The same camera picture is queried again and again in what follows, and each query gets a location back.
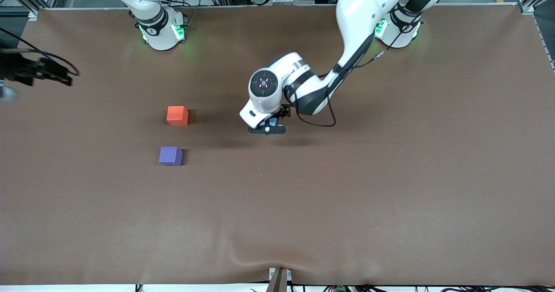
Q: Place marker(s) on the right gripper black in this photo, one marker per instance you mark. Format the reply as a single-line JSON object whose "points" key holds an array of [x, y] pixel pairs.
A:
{"points": [[17, 70]]}

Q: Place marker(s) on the blue foam block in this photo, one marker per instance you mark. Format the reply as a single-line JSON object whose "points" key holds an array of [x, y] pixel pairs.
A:
{"points": [[273, 122]]}

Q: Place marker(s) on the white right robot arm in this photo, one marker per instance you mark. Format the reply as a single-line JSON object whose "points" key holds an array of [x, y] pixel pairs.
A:
{"points": [[158, 31]]}

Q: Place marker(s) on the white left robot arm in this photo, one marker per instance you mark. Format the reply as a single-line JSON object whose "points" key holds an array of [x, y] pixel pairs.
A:
{"points": [[360, 5]]}

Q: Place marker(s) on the orange foam block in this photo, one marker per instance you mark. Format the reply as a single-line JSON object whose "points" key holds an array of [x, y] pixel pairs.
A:
{"points": [[177, 115]]}

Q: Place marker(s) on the purple foam block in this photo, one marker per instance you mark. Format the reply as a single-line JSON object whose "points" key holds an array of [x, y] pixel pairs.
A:
{"points": [[170, 155]]}

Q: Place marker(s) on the brown table cover sheet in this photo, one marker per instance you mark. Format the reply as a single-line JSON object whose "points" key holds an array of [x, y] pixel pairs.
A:
{"points": [[303, 205]]}

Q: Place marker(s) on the green terminal connector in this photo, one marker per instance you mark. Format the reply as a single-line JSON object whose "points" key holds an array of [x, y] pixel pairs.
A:
{"points": [[340, 289]]}

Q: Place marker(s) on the brown pole with metal bracket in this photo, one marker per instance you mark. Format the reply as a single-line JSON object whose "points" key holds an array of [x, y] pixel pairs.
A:
{"points": [[277, 283]]}

